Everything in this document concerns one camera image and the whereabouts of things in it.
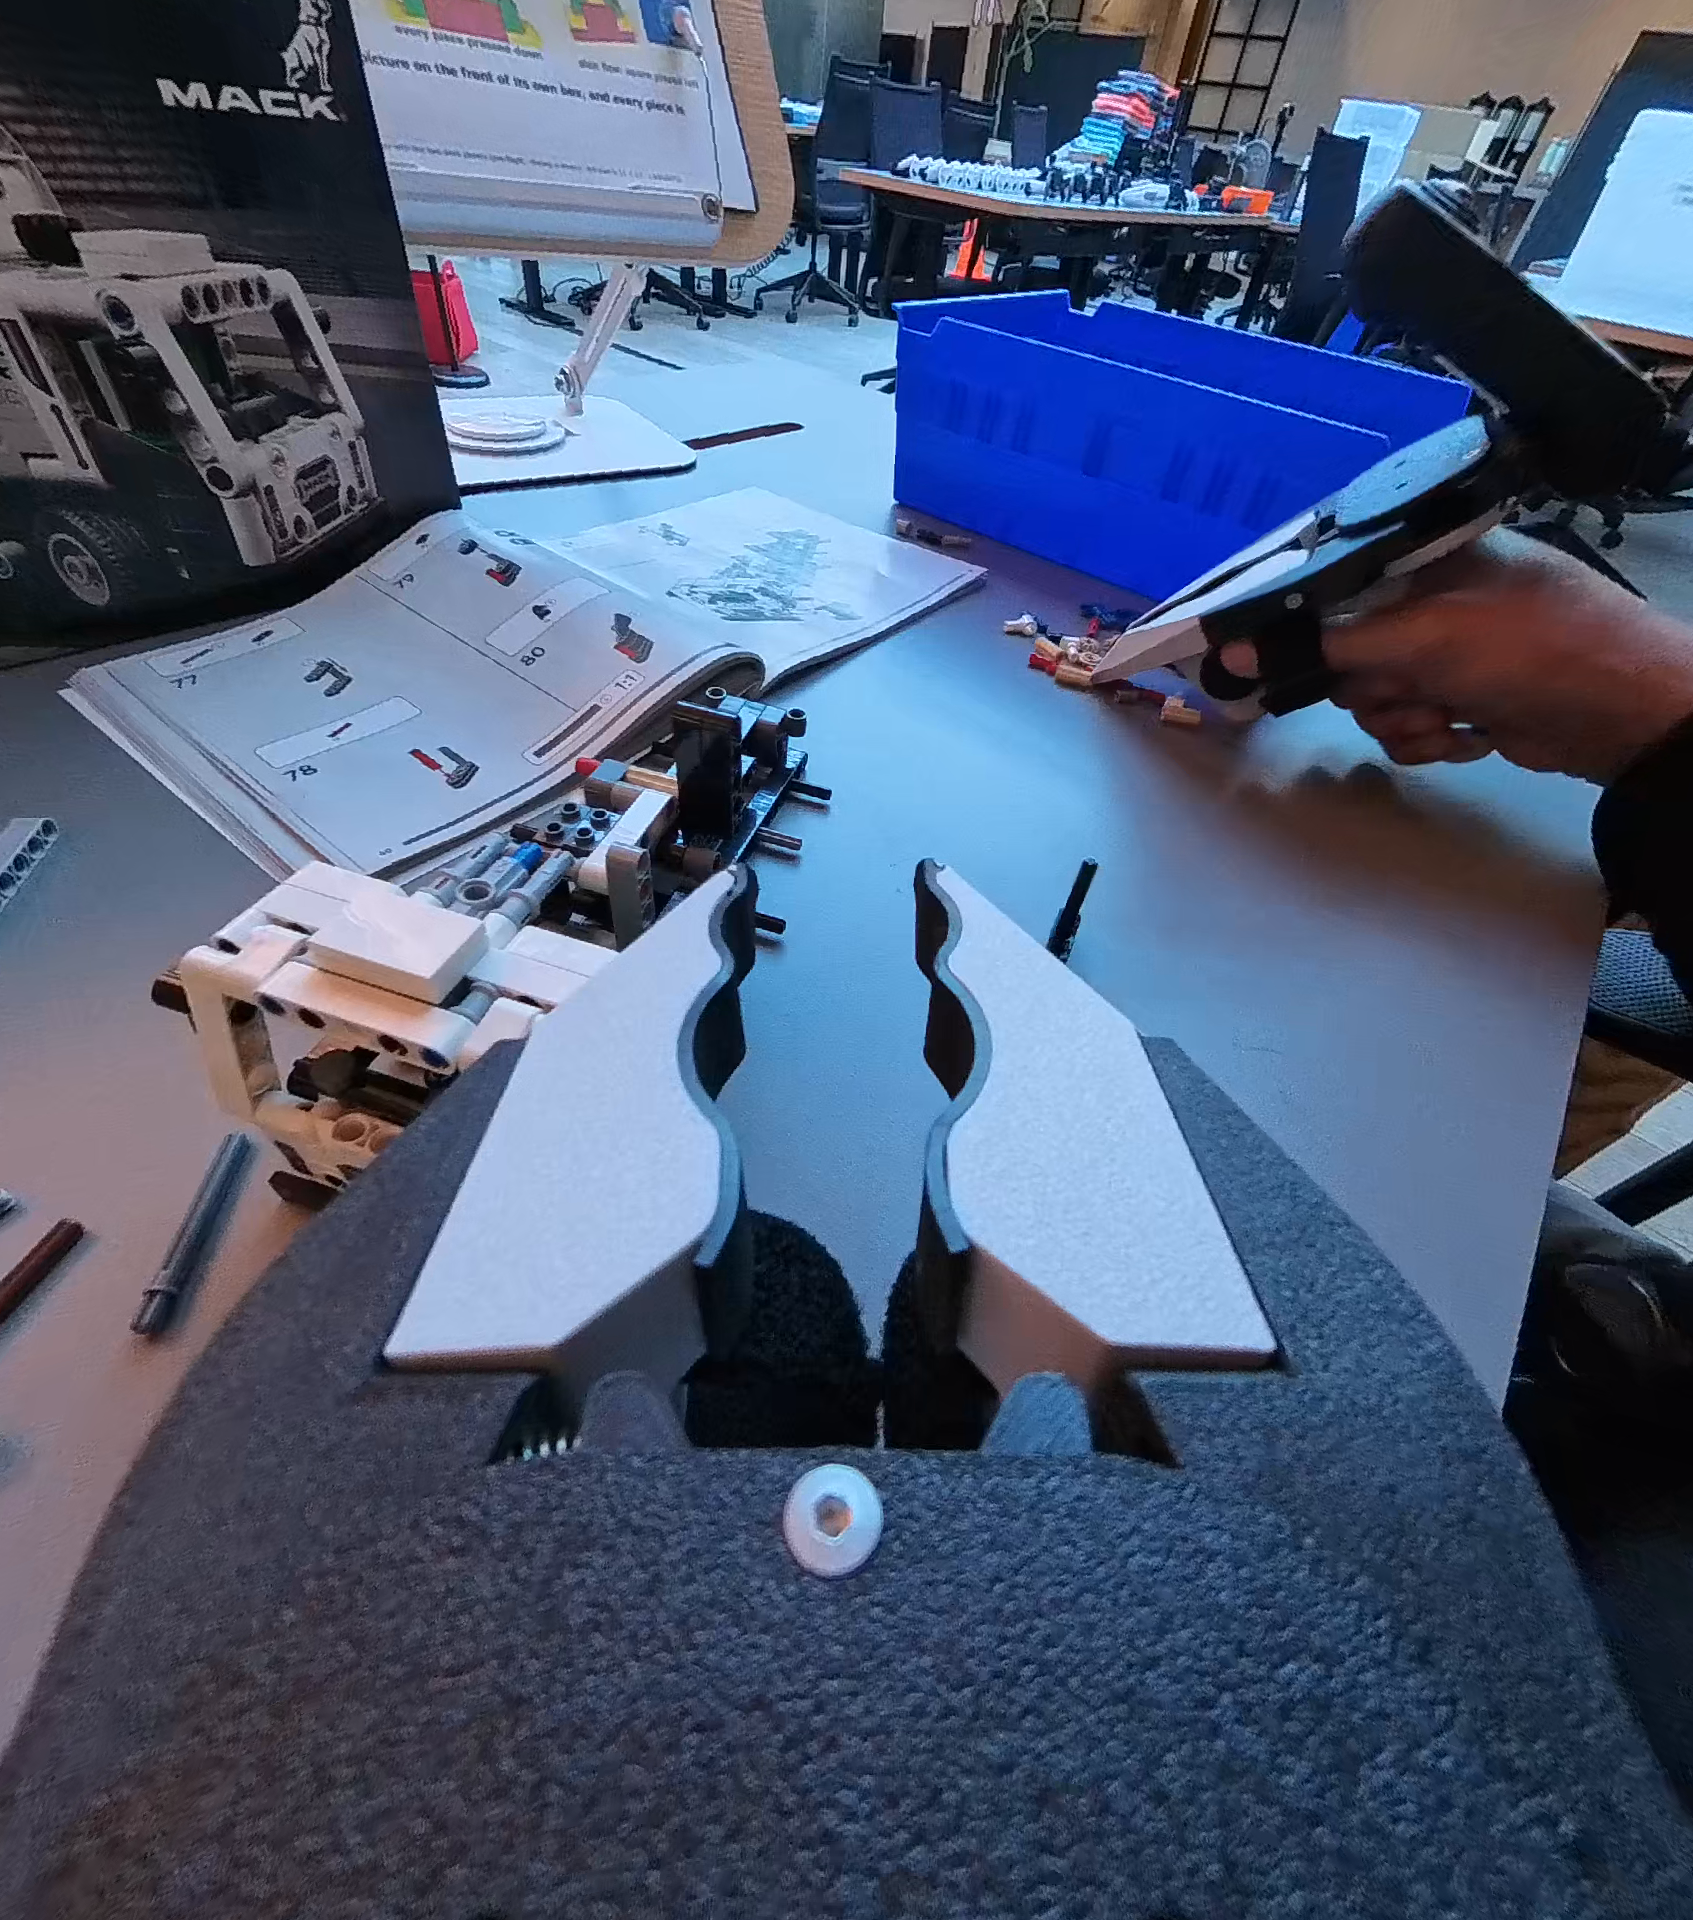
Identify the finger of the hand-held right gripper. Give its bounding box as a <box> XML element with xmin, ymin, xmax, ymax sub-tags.
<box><xmin>1092</xmin><ymin>606</ymin><xmax>1216</xmax><ymax>697</ymax></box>
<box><xmin>1123</xmin><ymin>510</ymin><xmax>1335</xmax><ymax>641</ymax></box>

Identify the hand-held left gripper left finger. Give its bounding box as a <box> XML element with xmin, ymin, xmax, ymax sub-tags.
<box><xmin>381</xmin><ymin>862</ymin><xmax>761</xmax><ymax>1399</ymax></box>

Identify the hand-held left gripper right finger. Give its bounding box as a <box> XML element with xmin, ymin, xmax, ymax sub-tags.
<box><xmin>910</xmin><ymin>858</ymin><xmax>1282</xmax><ymax>1399</ymax></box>

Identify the pile of small lego pieces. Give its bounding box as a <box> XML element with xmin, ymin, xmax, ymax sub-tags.
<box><xmin>1003</xmin><ymin>601</ymin><xmax>1210</xmax><ymax>730</ymax></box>

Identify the partly built lego truck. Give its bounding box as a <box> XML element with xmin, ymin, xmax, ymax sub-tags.
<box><xmin>153</xmin><ymin>693</ymin><xmax>832</xmax><ymax>1211</ymax></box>

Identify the dark grey lego axle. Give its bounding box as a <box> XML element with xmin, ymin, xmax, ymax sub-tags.
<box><xmin>130</xmin><ymin>1133</ymin><xmax>254</xmax><ymax>1338</ymax></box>

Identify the black lego set box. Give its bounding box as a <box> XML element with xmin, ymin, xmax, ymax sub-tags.
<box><xmin>0</xmin><ymin>0</ymin><xmax>461</xmax><ymax>679</ymax></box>

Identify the person's right hand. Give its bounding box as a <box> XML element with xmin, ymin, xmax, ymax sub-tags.
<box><xmin>1213</xmin><ymin>524</ymin><xmax>1693</xmax><ymax>790</ymax></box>

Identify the white paper sign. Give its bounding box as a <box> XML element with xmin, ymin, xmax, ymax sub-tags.
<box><xmin>1551</xmin><ymin>105</ymin><xmax>1693</xmax><ymax>341</ymax></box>

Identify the blue plastic bin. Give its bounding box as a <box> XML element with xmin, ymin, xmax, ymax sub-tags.
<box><xmin>891</xmin><ymin>288</ymin><xmax>1479</xmax><ymax>611</ymax></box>

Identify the long wooden background table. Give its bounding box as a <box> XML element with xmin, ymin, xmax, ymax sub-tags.
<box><xmin>839</xmin><ymin>156</ymin><xmax>1305</xmax><ymax>325</ymax></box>

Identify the colourful pile of parts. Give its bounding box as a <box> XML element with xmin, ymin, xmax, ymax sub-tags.
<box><xmin>1057</xmin><ymin>67</ymin><xmax>1186</xmax><ymax>169</ymax></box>

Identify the open instruction booklet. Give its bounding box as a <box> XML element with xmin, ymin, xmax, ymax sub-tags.
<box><xmin>63</xmin><ymin>487</ymin><xmax>991</xmax><ymax>881</ymax></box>

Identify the white board stand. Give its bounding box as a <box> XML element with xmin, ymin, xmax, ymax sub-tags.
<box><xmin>439</xmin><ymin>263</ymin><xmax>698</xmax><ymax>490</ymax></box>

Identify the wooden display board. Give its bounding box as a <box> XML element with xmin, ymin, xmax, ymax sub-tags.
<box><xmin>351</xmin><ymin>0</ymin><xmax>795</xmax><ymax>270</ymax></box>

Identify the person's dark clothing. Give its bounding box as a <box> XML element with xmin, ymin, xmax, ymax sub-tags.
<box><xmin>1513</xmin><ymin>1185</ymin><xmax>1693</xmax><ymax>1920</ymax></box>

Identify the red bag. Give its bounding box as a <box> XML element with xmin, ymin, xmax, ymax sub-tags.
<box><xmin>410</xmin><ymin>258</ymin><xmax>481</xmax><ymax>371</ymax></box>

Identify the printed instruction sheet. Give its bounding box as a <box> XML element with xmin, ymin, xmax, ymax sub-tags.
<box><xmin>355</xmin><ymin>0</ymin><xmax>759</xmax><ymax>255</ymax></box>

